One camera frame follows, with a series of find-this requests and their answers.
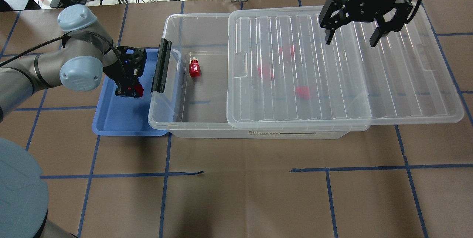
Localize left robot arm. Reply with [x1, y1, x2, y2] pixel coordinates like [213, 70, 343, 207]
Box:
[1, 4, 147, 238]

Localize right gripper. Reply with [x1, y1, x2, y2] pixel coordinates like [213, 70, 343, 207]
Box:
[318, 0, 414, 48]

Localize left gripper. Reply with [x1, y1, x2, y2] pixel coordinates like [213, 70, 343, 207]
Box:
[103, 46, 147, 98]

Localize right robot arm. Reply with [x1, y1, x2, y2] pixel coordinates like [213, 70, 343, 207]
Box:
[318, 0, 414, 47]

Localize red block in box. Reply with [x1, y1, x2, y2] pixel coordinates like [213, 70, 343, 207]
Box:
[295, 85, 311, 100]
[257, 65, 274, 80]
[279, 46, 295, 59]

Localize red block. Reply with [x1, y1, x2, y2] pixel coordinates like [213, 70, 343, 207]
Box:
[295, 85, 311, 100]
[257, 65, 274, 80]
[189, 59, 201, 78]
[279, 46, 295, 59]
[133, 84, 144, 98]

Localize blue plastic tray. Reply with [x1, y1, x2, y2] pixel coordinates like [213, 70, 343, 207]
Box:
[92, 48, 168, 136]

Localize clear ribbed box lid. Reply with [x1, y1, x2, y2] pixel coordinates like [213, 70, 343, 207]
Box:
[226, 6, 464, 131]

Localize black box latch handle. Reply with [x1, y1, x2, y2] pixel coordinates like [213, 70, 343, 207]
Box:
[151, 38, 172, 93]

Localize clear plastic storage box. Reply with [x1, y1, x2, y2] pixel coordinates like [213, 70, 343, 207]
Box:
[148, 13, 369, 140]

